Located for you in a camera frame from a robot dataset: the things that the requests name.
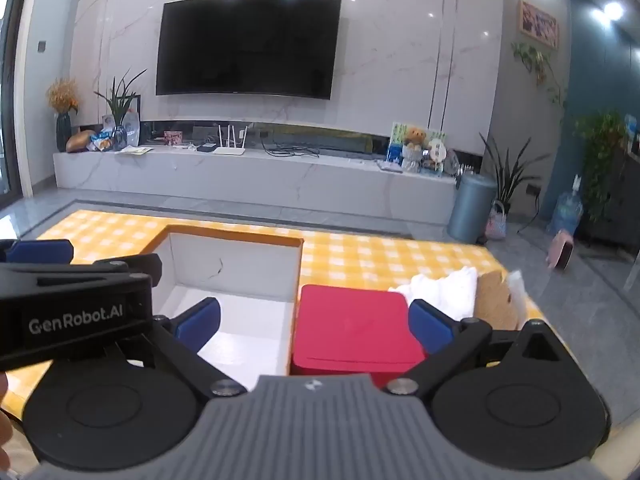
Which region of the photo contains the long-leaf potted plant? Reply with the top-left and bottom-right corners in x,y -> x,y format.
477,132 -> 551,221

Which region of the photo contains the brown paper bag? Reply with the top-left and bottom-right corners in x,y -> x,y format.
66,130 -> 96,153

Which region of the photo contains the blue water jug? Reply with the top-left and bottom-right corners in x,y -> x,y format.
550,175 -> 584,236

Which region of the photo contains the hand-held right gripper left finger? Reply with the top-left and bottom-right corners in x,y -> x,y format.
106,297 -> 248,402

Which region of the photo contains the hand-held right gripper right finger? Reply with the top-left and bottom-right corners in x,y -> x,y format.
386,299 -> 562,398

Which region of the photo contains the red box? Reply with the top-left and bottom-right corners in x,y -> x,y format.
291,284 -> 428,377

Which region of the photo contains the green plant in glass vase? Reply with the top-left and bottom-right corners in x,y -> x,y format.
95,69 -> 148,151

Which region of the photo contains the framed wall picture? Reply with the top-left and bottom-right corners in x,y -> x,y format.
517,0 -> 560,51

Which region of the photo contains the blue white snack packet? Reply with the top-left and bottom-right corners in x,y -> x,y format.
87,129 -> 117,152

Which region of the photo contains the brown teddy bear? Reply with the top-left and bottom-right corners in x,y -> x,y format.
402,127 -> 429,171

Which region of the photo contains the white cardboard box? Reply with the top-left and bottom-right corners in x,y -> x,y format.
141,224 -> 306,378

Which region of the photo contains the pink small appliance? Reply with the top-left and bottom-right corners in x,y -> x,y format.
545,230 -> 576,272

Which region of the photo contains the black wall television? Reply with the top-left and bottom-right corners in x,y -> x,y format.
155,0 -> 342,101

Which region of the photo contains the hanging vine plant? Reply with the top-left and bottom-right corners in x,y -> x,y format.
511,42 -> 569,111

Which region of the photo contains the yellow checkered tablecloth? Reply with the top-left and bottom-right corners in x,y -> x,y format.
0,209 -> 616,480

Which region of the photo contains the white paper bag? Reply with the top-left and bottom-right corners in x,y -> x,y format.
125,110 -> 142,147

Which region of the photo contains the black cable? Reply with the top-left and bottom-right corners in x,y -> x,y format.
260,142 -> 321,159

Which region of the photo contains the grey marble television cabinet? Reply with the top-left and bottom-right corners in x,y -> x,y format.
52,144 -> 461,228

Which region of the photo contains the grey-blue trash can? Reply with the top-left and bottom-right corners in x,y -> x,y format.
447,172 -> 498,245

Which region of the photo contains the brown scouring pad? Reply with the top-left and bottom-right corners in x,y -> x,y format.
475,269 -> 523,332

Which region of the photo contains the tall leafy plant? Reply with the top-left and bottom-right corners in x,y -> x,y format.
572,110 -> 629,221

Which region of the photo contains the person's left hand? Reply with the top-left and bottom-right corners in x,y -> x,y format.
0,374 -> 15,468

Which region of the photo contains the small woven bag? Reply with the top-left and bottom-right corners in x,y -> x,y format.
485,200 -> 509,241

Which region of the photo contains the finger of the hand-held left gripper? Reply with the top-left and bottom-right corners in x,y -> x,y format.
75,254 -> 164,291
0,239 -> 76,266

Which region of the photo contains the white router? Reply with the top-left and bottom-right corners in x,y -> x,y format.
216,124 -> 247,156

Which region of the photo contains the white mesh cloth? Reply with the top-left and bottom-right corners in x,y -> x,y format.
389,266 -> 480,322

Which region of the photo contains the dark vase with yellow flowers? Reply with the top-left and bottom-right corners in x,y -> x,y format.
46,77 -> 81,153

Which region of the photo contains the dark cabinet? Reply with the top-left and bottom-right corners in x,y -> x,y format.
575,145 -> 640,263

